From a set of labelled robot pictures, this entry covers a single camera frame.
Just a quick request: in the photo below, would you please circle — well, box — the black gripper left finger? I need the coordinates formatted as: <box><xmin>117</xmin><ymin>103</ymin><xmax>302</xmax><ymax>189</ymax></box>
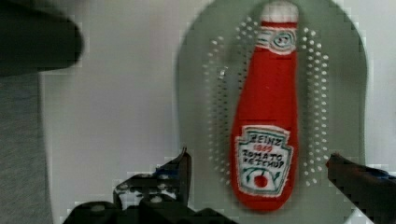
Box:
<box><xmin>113</xmin><ymin>147</ymin><xmax>191</xmax><ymax>210</ymax></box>

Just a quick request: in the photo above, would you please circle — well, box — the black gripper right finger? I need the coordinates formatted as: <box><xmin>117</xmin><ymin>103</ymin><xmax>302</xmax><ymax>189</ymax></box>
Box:
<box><xmin>326</xmin><ymin>153</ymin><xmax>396</xmax><ymax>224</ymax></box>

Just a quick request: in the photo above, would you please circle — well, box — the red plush ketchup bottle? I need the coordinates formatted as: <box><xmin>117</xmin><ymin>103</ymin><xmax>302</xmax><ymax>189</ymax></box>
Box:
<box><xmin>230</xmin><ymin>0</ymin><xmax>299</xmax><ymax>212</ymax></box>

